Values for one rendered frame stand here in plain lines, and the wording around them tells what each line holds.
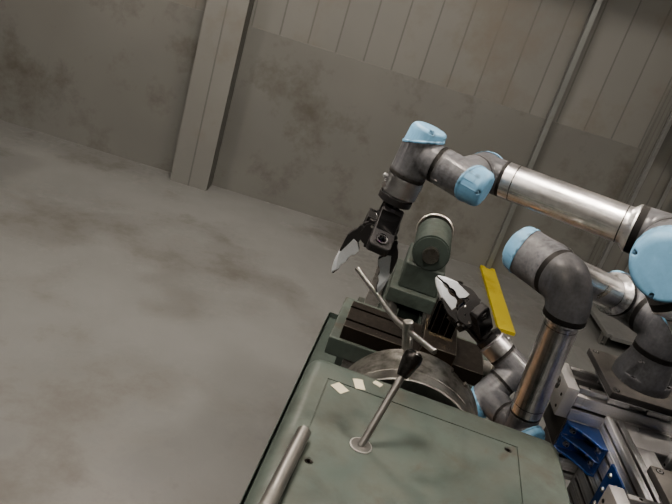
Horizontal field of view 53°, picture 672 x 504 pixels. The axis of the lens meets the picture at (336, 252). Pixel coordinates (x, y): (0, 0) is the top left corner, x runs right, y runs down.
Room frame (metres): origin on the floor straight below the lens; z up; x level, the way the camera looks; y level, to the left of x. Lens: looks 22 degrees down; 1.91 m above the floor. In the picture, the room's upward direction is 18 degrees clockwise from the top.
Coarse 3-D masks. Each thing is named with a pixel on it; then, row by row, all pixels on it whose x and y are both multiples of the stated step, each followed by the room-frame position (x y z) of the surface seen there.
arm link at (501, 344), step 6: (498, 336) 1.57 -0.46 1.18; (504, 336) 1.57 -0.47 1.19; (492, 342) 1.55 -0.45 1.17; (498, 342) 1.55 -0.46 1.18; (504, 342) 1.56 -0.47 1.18; (510, 342) 1.57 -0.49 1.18; (486, 348) 1.55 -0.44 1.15; (492, 348) 1.54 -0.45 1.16; (498, 348) 1.54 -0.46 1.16; (504, 348) 1.54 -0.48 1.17; (486, 354) 1.55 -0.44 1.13; (492, 354) 1.54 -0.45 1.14; (498, 354) 1.54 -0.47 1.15; (492, 360) 1.54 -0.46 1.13
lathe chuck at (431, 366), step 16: (384, 352) 1.26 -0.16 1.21; (400, 352) 1.25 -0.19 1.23; (352, 368) 1.25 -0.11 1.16; (368, 368) 1.20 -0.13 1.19; (384, 368) 1.19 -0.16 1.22; (432, 368) 1.21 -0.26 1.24; (448, 368) 1.24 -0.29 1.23; (448, 384) 1.18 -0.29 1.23; (464, 384) 1.25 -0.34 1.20; (464, 400) 1.18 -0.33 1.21
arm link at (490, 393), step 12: (492, 372) 1.54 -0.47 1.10; (480, 384) 1.52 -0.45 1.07; (492, 384) 1.50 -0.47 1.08; (504, 384) 1.50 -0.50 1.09; (480, 396) 1.49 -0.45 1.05; (492, 396) 1.47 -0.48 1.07; (504, 396) 1.47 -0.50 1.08; (480, 408) 1.47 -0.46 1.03; (492, 408) 1.45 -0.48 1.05; (492, 420) 1.44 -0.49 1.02
